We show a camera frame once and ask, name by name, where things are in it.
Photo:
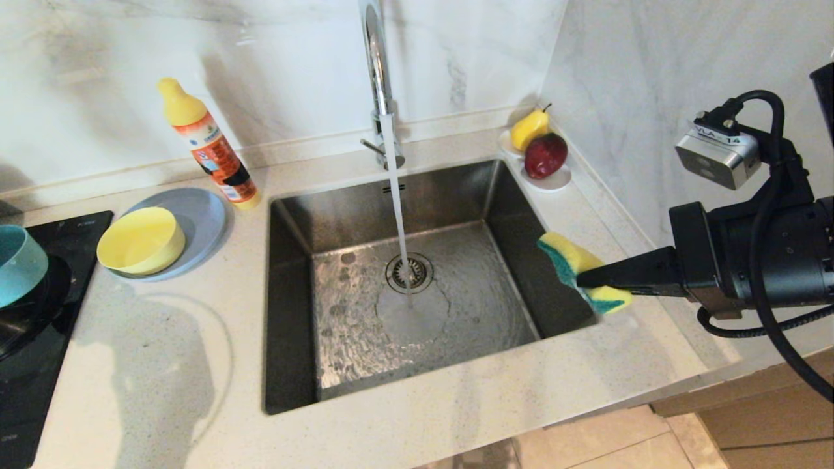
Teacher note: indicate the stainless steel sink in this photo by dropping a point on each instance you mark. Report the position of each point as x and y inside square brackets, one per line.
[339, 208]

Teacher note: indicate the blue-grey plate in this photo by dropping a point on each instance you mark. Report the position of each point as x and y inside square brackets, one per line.
[202, 221]

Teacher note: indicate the metal sink drain strainer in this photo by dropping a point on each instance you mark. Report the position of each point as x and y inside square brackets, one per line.
[420, 270]

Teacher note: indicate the light blue bowl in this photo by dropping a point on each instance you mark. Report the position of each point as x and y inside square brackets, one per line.
[23, 267]

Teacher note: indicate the running water stream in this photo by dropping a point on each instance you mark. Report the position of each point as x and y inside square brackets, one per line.
[397, 215]

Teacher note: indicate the yellow sponge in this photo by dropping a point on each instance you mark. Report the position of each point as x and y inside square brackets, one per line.
[567, 251]

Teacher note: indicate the pale yellow bowl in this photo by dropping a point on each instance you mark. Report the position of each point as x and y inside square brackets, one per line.
[140, 241]

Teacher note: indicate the chrome faucet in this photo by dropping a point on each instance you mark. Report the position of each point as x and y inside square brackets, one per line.
[376, 65]

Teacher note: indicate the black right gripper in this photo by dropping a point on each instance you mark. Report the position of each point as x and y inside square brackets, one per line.
[723, 260]

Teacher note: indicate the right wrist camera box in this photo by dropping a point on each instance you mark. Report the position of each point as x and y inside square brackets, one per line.
[717, 156]

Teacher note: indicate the black induction cooktop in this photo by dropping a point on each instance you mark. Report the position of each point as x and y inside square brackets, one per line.
[45, 404]

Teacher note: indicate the dark red apple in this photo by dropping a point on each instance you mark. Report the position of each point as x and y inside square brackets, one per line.
[544, 155]

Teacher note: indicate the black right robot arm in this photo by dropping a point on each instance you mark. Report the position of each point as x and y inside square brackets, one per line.
[826, 98]

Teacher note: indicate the orange dish soap bottle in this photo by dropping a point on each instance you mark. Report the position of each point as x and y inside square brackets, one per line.
[214, 157]

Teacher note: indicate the wooden cabinet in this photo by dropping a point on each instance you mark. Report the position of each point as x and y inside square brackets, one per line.
[749, 430]

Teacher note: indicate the yellow pear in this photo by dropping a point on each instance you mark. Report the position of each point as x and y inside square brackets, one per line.
[526, 130]

